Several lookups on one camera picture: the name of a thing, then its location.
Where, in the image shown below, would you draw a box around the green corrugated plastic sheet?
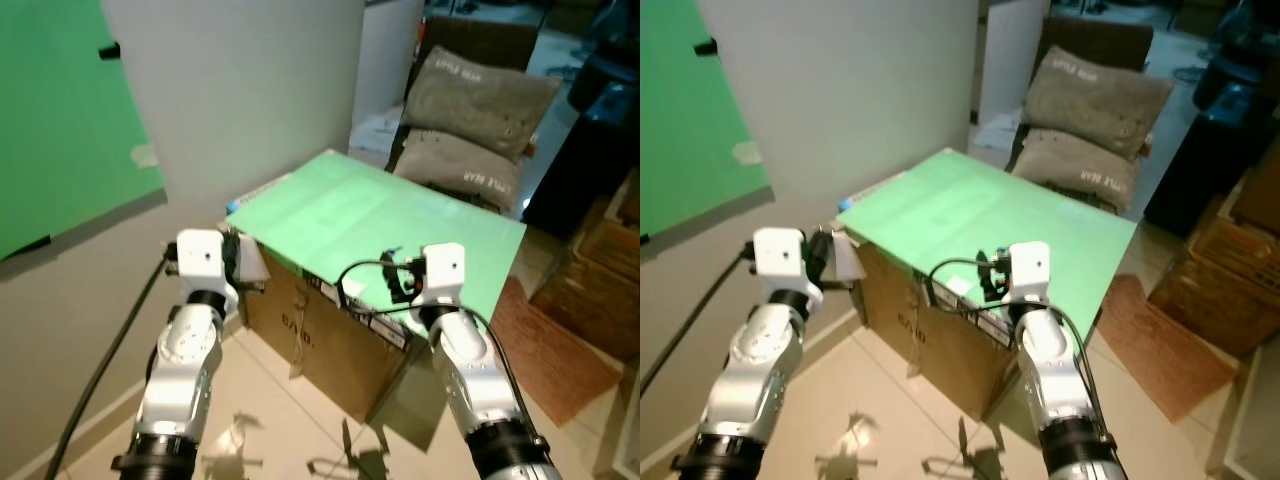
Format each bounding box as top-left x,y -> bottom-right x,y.
225,149 -> 528,326
835,148 -> 1138,346

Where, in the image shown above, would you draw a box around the brown cardboard box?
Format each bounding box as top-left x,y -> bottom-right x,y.
855,240 -> 1023,423
240,240 -> 423,423

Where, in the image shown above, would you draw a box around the grey-brown printed pillow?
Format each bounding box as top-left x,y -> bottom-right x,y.
393,128 -> 527,213
1020,45 -> 1176,161
403,45 -> 562,161
1010,128 -> 1141,213

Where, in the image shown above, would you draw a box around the white papers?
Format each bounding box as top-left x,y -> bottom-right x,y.
968,115 -> 1021,151
348,114 -> 403,153

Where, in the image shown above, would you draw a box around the brown floor mat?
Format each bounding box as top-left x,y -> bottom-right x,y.
488,274 -> 623,427
1095,272 -> 1241,423

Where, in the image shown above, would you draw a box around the large white panel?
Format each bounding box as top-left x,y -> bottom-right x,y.
100,0 -> 367,208
697,0 -> 981,216

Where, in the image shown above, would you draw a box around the black appliance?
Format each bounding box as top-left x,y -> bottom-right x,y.
520,0 -> 641,241
1143,0 -> 1280,239

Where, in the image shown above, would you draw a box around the narrow white board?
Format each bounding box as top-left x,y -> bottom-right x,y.
350,0 -> 427,129
975,0 -> 1051,126

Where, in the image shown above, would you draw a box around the brown chair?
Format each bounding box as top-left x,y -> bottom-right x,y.
1035,15 -> 1156,71
420,15 -> 542,71

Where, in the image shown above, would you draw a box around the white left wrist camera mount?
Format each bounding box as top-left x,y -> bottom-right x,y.
752,227 -> 825,301
175,229 -> 241,301

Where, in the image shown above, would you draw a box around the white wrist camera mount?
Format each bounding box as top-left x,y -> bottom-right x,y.
175,229 -> 241,301
752,227 -> 825,301
1003,241 -> 1053,311
410,243 -> 467,310

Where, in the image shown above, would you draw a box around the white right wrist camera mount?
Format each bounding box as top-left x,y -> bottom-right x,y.
410,243 -> 467,310
1003,241 -> 1053,311

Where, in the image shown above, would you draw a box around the thin black looped cable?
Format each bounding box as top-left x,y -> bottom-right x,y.
335,258 -> 401,313
927,258 -> 986,306

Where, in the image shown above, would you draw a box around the thick black cable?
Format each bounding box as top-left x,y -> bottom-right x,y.
640,255 -> 753,401
42,250 -> 179,480

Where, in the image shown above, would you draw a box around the green wall sheet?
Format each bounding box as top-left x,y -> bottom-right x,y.
0,0 -> 167,263
640,0 -> 771,239

